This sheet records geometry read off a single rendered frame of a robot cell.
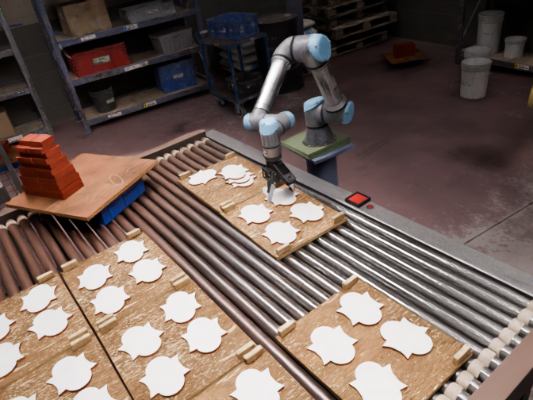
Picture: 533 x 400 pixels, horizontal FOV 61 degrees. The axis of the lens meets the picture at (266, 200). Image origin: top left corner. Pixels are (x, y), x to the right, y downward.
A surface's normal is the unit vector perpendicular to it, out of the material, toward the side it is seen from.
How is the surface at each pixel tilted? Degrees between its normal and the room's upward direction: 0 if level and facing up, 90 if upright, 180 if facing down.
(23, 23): 90
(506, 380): 0
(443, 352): 0
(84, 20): 89
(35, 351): 0
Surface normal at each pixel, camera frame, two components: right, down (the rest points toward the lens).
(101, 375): -0.14, -0.84
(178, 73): 0.46, 0.43
